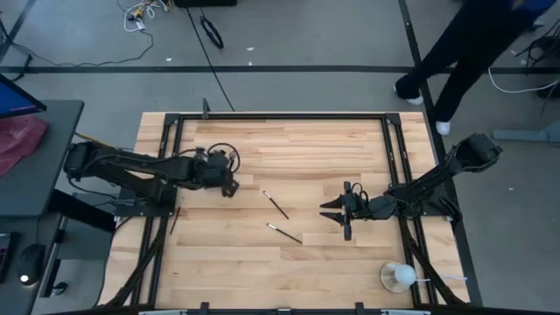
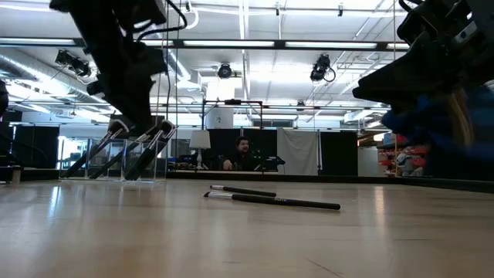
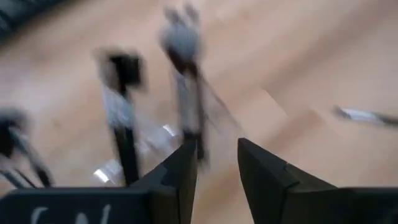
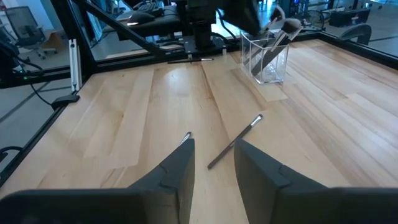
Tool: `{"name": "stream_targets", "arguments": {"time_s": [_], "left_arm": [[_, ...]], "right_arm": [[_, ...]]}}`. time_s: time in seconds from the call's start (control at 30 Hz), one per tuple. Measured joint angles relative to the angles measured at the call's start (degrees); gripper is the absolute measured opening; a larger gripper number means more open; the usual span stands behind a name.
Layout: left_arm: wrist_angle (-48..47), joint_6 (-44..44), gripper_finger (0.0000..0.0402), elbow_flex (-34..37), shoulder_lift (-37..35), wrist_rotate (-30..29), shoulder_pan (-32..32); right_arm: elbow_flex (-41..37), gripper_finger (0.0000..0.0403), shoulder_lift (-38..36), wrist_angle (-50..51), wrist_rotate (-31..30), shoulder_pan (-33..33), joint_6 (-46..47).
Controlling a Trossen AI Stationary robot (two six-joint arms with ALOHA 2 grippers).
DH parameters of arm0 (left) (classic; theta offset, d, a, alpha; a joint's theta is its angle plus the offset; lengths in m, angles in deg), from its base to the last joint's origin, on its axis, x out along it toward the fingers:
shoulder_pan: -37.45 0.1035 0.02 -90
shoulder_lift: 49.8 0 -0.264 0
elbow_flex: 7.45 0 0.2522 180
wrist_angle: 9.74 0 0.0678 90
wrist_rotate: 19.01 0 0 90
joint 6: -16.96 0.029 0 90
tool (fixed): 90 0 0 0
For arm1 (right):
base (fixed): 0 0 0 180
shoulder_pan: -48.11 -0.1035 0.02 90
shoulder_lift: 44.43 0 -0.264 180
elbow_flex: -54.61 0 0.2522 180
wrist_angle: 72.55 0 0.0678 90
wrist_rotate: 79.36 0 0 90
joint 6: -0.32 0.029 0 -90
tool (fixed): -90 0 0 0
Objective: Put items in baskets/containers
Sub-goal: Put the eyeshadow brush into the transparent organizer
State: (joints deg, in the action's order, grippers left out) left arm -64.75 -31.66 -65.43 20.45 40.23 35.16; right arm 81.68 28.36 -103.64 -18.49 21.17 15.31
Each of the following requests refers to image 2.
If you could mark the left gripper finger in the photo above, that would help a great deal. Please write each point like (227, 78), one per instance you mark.
(133, 108)

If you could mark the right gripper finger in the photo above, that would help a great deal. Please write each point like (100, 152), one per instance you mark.
(417, 73)

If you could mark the large round-head makeup brush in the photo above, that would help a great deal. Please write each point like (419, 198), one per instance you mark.
(143, 160)

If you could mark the thin black makeup brush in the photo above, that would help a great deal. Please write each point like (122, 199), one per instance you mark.
(116, 160)

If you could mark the black flat-head makeup brush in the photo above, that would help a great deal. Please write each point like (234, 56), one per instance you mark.
(92, 153)

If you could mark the silver-ferrule thin makeup brush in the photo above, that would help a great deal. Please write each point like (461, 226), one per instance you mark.
(247, 190)
(285, 202)

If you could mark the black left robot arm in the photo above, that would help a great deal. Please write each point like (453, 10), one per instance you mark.
(108, 9)

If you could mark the shelf with red items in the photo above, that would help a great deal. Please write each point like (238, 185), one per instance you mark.
(401, 154)

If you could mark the black ceiling spotlight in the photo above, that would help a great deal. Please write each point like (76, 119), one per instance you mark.
(225, 71)
(73, 63)
(320, 67)

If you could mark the person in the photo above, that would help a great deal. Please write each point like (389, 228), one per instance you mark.
(242, 158)
(424, 127)

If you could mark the white-shade table lamp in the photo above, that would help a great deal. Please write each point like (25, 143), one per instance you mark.
(200, 140)

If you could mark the clear acrylic brush organizer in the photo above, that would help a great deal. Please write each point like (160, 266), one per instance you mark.
(73, 152)

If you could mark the long ceiling light strip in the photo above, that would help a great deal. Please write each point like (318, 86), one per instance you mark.
(36, 41)
(331, 45)
(229, 43)

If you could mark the white pillar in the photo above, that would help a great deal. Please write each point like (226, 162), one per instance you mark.
(220, 116)

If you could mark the black partition panel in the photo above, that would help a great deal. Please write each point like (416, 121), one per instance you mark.
(337, 154)
(36, 146)
(266, 143)

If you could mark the grey hanging curtain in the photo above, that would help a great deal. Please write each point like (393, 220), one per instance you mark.
(297, 152)

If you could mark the black desktop device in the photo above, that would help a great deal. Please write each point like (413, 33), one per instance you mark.
(270, 163)

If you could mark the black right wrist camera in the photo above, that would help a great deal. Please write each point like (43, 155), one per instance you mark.
(415, 25)

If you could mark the silver ventilation duct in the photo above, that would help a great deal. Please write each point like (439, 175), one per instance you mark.
(46, 77)

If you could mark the black background rig frame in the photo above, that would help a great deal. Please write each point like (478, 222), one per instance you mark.
(232, 102)

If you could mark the black aluminium table frame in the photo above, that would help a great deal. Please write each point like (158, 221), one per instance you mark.
(347, 178)

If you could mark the small grey post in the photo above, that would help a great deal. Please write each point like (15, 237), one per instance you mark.
(16, 174)

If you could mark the black ceiling light rail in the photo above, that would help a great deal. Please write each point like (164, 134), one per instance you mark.
(279, 44)

